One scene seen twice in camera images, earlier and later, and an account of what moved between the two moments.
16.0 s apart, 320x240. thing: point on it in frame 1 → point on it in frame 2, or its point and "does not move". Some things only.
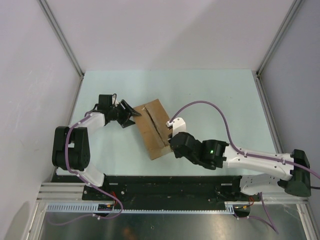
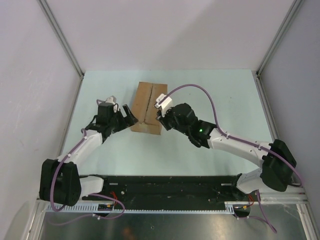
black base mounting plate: (161, 190) does not move
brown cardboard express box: (154, 132) → (143, 107)
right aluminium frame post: (287, 20) does not move
